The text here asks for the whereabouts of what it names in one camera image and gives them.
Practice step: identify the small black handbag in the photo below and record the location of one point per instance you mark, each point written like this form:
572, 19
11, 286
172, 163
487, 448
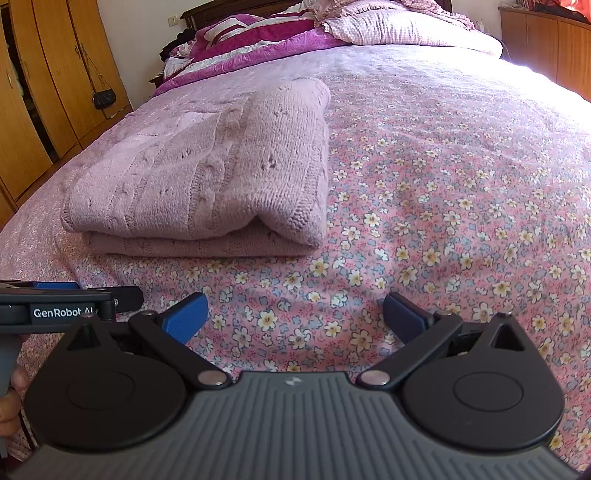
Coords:
104, 98

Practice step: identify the pink checked pillow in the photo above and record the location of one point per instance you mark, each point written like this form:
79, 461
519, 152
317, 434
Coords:
406, 27

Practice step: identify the dark wooden headboard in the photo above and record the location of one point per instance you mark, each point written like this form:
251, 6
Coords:
217, 11

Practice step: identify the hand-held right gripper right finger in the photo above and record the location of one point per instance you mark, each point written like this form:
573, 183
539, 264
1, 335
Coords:
404, 318

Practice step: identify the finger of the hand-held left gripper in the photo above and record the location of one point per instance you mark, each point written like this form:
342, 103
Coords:
55, 285

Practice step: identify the wooden dresser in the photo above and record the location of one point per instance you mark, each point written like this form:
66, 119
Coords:
545, 41

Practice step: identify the dark clothes pile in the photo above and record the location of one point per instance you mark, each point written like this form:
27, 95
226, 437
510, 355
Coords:
178, 44

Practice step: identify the pink knitted cardigan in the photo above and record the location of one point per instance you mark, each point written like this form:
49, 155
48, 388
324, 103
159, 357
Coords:
194, 175

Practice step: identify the orange curtain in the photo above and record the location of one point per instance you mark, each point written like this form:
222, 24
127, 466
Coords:
577, 5

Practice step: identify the dark wooden nightstand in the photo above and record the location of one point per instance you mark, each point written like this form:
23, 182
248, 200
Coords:
157, 81

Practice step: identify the pink floral bed sheet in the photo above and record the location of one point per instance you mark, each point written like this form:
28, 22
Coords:
438, 184

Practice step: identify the person's left hand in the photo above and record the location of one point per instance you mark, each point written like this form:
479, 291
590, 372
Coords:
11, 410

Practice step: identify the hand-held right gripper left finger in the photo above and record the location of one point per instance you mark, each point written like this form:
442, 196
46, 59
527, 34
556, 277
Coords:
184, 318

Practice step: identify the magenta white striped quilt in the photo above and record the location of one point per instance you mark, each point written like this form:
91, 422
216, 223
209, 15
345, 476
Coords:
258, 41

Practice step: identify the wooden wardrobe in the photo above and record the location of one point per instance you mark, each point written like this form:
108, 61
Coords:
55, 69

